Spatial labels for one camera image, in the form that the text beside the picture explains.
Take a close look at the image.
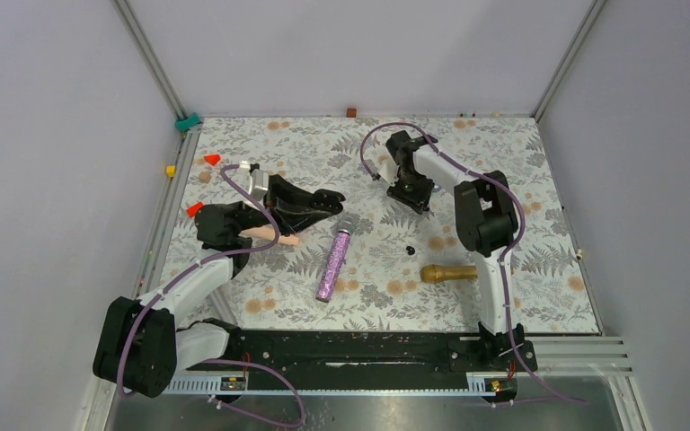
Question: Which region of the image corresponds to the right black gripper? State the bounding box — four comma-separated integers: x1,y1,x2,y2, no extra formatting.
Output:
387,171,436,216

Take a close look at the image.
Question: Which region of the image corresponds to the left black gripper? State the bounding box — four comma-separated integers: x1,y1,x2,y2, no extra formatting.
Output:
233,175,332,237

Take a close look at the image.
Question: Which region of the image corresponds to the black oval earbud case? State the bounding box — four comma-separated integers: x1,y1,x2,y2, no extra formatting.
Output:
310,189,346,215

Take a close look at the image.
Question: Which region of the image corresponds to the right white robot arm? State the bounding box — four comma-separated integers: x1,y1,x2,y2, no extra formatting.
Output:
380,131,537,374

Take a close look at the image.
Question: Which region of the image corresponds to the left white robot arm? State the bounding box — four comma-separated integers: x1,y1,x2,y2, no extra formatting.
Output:
92,166,346,398

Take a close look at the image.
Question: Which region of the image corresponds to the peach pink microphone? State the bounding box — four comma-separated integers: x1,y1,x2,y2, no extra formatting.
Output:
241,226,301,246

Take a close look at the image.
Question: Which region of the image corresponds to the purple glitter microphone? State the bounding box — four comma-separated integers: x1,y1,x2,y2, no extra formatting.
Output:
315,229,351,303

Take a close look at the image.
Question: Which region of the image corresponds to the floral table mat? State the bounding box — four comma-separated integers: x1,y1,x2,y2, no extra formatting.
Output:
156,117,599,334

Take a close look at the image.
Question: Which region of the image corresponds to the gold microphone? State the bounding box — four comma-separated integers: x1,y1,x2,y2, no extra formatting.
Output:
420,265,478,284

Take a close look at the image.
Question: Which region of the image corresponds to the red rectangular block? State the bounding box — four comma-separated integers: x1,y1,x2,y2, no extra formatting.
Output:
186,201,204,218

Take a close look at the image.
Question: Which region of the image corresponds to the red triangular block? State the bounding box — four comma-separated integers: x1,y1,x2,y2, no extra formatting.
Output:
203,154,221,166

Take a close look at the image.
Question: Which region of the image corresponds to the yellow cube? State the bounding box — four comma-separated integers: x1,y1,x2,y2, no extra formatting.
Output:
165,165,177,178

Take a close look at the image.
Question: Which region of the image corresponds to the teal clamp block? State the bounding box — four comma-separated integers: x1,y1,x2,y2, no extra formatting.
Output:
174,112,202,132

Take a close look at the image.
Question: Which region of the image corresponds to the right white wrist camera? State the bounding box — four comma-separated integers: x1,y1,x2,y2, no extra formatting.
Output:
377,159,399,186

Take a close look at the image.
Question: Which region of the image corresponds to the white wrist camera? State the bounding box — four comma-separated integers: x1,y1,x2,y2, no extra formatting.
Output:
239,161,269,204
377,159,399,186

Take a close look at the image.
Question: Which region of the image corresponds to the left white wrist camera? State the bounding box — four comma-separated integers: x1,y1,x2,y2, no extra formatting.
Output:
239,161,269,204

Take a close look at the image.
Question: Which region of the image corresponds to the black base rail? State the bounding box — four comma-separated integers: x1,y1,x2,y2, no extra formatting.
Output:
192,328,538,391

